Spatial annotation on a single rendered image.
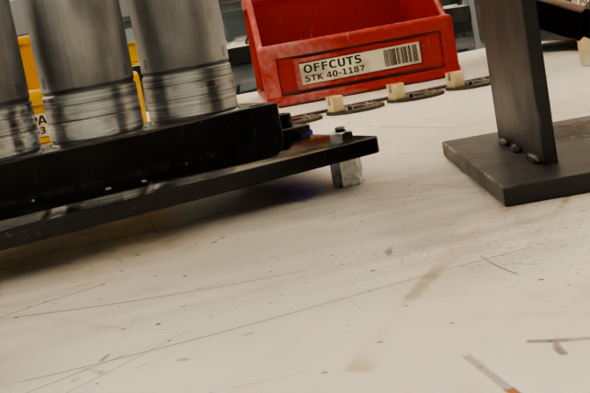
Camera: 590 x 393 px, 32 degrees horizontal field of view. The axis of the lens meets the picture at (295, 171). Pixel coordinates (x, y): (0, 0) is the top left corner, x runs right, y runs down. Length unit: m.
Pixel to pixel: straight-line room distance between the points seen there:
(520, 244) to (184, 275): 0.06
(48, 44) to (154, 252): 0.07
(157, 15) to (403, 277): 0.13
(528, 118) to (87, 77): 0.11
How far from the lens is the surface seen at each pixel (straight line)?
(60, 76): 0.26
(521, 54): 0.22
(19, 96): 0.26
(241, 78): 2.58
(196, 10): 0.27
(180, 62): 0.27
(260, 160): 0.24
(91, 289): 0.19
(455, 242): 0.18
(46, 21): 0.26
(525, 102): 0.22
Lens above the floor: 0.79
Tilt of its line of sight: 8 degrees down
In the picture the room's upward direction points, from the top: 10 degrees counter-clockwise
